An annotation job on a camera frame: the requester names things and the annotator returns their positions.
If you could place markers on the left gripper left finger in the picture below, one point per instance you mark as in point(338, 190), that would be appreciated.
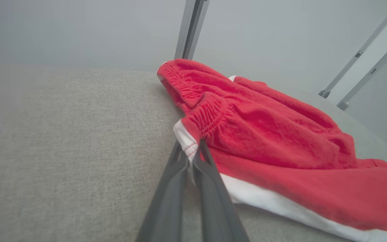
point(166, 208)

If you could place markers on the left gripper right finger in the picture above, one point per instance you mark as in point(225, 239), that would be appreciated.
point(217, 208)

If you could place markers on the red basketball shorts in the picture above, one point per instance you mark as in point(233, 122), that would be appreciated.
point(264, 134)

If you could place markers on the grey fabric sofa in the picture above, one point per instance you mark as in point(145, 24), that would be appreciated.
point(62, 151)

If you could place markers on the grey partition post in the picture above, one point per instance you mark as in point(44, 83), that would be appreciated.
point(188, 30)

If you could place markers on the grey metal frame rail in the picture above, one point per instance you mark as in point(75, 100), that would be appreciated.
point(375, 69)
point(364, 47)

